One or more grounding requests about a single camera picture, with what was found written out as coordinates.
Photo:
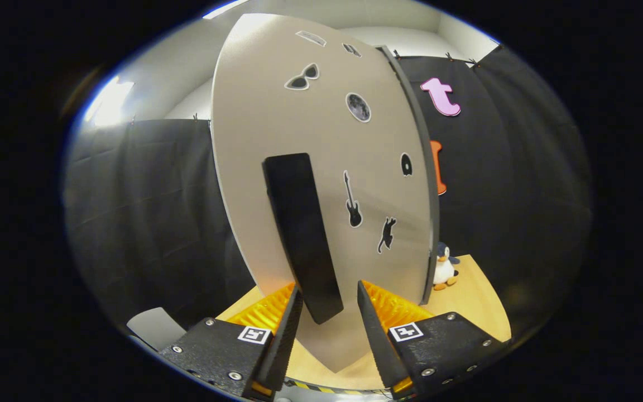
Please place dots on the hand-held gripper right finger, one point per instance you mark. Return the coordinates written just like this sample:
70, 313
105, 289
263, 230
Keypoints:
380, 340

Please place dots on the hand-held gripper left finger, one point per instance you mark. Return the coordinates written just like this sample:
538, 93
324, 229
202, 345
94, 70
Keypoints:
285, 340

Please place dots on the grey shoe cabinet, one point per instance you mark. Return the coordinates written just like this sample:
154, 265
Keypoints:
426, 167

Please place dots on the yellow black hazard tape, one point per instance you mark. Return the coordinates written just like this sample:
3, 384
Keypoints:
321, 387

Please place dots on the penguin plush toy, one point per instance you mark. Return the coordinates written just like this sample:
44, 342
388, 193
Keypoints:
443, 271

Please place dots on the black backdrop cloth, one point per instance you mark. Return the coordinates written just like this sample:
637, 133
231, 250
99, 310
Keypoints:
148, 195

